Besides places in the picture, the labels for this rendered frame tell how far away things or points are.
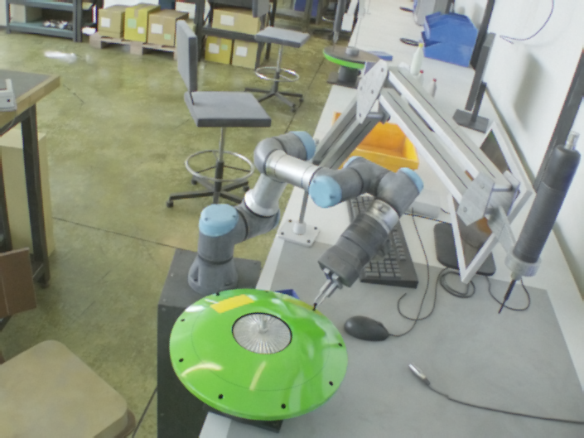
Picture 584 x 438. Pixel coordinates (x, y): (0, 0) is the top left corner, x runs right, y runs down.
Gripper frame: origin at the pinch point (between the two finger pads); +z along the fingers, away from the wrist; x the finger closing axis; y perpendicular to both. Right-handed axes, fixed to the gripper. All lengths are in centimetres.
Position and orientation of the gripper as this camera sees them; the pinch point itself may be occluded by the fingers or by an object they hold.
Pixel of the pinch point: (314, 305)
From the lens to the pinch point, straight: 106.2
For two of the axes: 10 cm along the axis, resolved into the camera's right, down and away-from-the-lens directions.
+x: 7.1, 4.6, -5.3
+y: -2.8, -5.1, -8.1
